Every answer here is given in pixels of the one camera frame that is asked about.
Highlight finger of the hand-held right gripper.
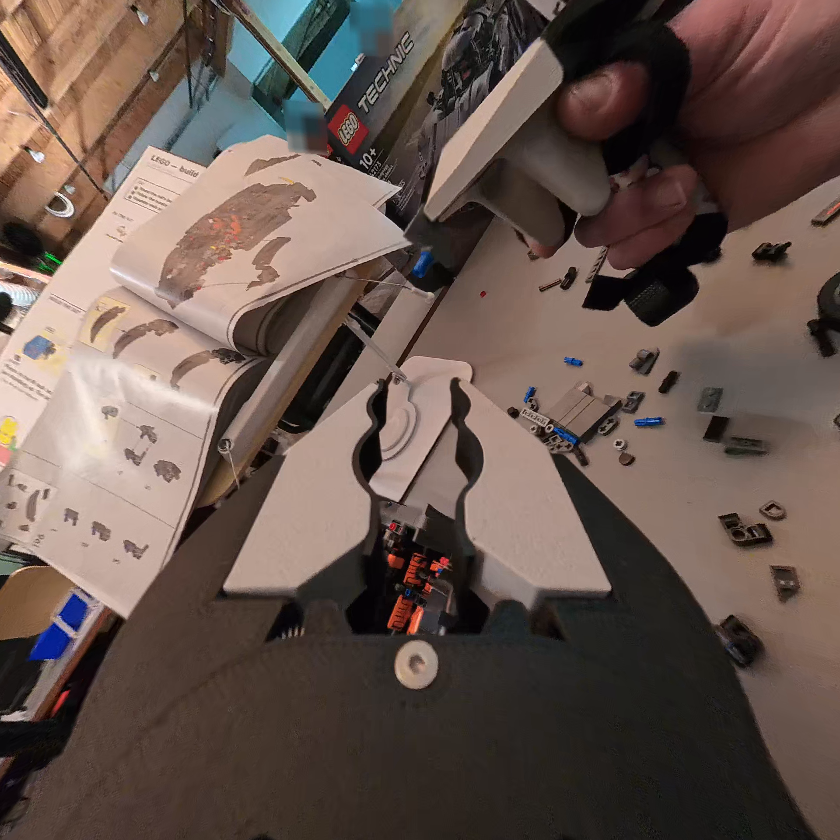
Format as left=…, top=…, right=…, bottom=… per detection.
left=402, top=38, right=567, bottom=294

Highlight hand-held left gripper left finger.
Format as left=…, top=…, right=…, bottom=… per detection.
left=222, top=379, right=395, bottom=601

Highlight scattered loose lego pieces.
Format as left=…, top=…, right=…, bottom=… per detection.
left=478, top=200, right=840, bottom=669

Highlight thin wire with white tip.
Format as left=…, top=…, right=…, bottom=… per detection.
left=331, top=270, right=439, bottom=304

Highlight lego instruction booklet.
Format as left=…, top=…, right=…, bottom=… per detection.
left=0, top=134, right=413, bottom=572

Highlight black lego tyre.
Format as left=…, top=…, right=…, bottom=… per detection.
left=807, top=272, right=840, bottom=358
left=623, top=268, right=700, bottom=328

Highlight white book stand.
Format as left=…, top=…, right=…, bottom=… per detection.
left=197, top=259, right=475, bottom=509

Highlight printed instruction sheet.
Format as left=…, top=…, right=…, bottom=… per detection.
left=0, top=146, right=217, bottom=473

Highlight lego set box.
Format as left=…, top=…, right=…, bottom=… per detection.
left=325, top=0, right=559, bottom=273

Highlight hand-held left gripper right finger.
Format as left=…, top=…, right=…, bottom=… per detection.
left=449, top=377, right=614, bottom=614

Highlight person's right hand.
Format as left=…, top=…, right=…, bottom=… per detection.
left=528, top=0, right=840, bottom=271

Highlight lego car model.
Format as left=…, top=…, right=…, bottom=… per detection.
left=348, top=502, right=490, bottom=636

